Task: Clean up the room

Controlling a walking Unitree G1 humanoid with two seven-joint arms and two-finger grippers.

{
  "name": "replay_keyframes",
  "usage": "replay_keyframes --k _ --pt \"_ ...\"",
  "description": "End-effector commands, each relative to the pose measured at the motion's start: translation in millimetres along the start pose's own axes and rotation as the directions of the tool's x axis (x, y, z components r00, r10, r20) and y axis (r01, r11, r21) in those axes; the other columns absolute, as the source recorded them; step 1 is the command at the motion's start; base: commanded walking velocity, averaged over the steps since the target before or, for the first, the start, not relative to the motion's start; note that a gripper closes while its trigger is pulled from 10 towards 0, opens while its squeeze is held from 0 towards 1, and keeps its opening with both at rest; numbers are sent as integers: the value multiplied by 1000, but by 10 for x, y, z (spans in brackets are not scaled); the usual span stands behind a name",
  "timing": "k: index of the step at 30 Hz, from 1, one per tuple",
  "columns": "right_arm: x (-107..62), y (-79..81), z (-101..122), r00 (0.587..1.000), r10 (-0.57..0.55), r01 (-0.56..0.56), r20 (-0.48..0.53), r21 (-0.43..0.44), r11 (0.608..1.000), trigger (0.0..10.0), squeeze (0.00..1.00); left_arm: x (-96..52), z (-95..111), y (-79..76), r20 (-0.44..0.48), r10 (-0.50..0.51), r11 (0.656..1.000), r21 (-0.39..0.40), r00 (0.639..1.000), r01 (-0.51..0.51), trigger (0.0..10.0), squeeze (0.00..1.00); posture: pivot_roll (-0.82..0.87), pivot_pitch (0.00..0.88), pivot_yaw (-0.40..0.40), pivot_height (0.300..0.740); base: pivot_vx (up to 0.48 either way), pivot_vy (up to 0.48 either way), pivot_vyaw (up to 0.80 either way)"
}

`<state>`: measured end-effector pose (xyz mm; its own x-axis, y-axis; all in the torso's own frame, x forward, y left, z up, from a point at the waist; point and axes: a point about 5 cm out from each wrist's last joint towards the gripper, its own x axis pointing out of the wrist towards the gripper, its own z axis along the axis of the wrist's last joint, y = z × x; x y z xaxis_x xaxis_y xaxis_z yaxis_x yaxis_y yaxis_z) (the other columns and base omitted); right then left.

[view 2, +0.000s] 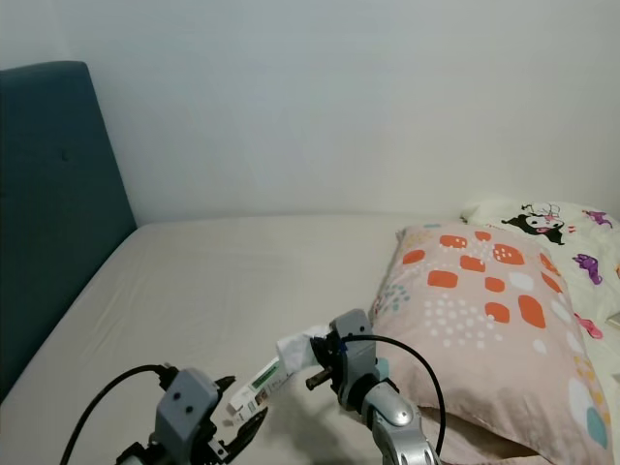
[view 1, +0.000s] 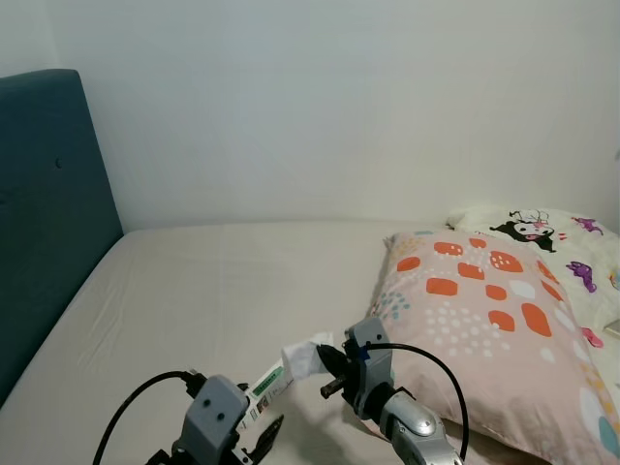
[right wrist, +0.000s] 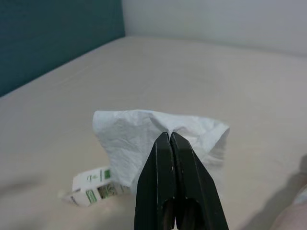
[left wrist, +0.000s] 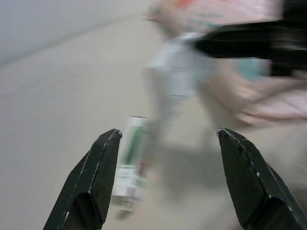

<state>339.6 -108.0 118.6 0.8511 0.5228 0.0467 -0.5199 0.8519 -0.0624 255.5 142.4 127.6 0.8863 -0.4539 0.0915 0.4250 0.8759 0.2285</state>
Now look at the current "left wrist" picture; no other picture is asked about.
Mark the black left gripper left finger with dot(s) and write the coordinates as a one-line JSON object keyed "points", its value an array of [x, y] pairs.
{"points": [[91, 182]]}

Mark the white plastic wrapper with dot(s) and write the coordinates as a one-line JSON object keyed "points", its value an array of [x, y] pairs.
{"points": [[177, 76]]}

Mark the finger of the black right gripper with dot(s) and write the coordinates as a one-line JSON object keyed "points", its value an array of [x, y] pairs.
{"points": [[251, 28], [239, 46]]}

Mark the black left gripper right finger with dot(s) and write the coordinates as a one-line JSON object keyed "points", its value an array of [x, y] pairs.
{"points": [[254, 187]]}

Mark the green white carton box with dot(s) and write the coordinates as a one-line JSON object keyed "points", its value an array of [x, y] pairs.
{"points": [[130, 167]]}

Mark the cream mattress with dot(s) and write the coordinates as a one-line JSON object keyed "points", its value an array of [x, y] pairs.
{"points": [[60, 119]]}

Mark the pink pillow orange spots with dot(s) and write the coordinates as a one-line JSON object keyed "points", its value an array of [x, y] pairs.
{"points": [[275, 103]]}

